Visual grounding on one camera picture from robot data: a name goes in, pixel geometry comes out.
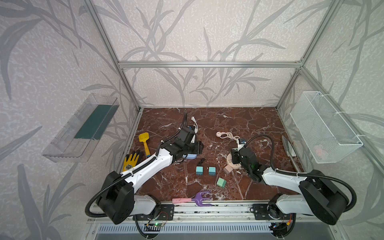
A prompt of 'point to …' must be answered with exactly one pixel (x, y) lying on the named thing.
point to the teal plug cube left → (199, 170)
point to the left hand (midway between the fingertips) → (202, 142)
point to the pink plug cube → (228, 169)
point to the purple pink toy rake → (198, 199)
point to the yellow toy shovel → (143, 137)
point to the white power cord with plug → (196, 129)
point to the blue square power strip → (192, 156)
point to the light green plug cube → (221, 182)
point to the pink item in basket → (318, 149)
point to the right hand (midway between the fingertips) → (234, 145)
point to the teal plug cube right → (212, 171)
